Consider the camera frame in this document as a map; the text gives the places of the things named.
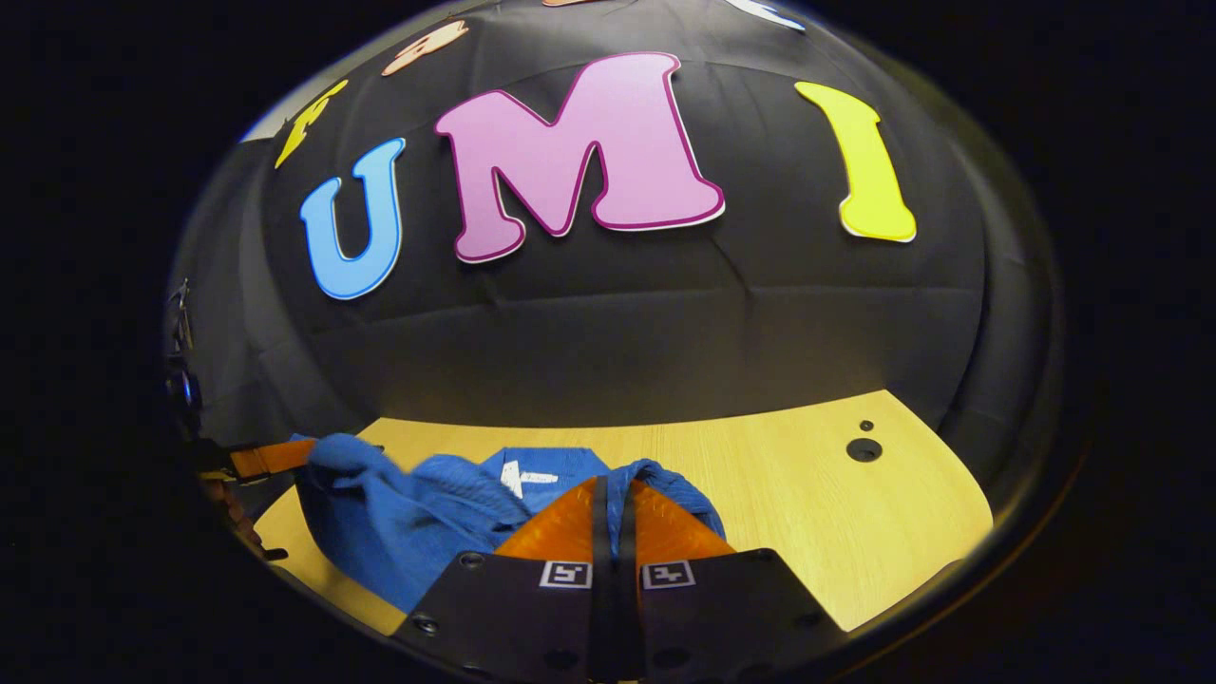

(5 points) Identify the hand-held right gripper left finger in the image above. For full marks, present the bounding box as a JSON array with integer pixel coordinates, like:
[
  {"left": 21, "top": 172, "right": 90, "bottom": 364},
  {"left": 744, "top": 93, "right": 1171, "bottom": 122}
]
[{"left": 394, "top": 475, "right": 612, "bottom": 681}]

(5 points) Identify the blue button-up shirt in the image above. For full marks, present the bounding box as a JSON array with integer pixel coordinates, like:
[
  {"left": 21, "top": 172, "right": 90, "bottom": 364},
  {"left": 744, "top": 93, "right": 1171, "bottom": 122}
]
[{"left": 293, "top": 432, "right": 728, "bottom": 614}]

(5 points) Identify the black backdrop cloth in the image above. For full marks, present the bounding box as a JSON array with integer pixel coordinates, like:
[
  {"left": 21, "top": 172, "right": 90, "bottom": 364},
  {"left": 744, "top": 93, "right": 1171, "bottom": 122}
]
[{"left": 171, "top": 0, "right": 1055, "bottom": 476}]

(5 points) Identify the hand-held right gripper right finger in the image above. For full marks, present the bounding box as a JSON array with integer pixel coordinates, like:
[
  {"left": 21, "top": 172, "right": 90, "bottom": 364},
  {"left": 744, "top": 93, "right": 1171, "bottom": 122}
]
[{"left": 613, "top": 478, "right": 847, "bottom": 681}]

